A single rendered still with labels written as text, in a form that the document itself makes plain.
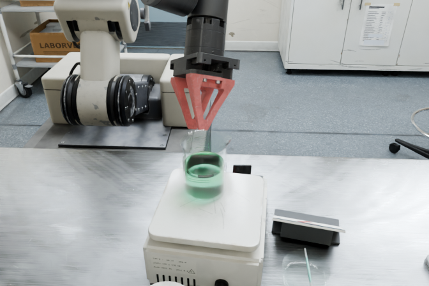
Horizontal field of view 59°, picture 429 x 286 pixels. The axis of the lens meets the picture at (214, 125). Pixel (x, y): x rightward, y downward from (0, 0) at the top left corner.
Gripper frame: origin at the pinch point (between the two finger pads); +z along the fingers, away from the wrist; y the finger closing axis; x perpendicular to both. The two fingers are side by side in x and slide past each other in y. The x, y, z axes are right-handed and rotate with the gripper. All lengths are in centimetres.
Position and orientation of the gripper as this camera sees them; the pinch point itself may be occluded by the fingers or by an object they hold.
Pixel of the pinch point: (198, 124)
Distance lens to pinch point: 53.9
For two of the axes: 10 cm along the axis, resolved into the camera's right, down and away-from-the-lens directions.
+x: 8.8, 0.8, 4.7
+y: 4.7, 0.4, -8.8
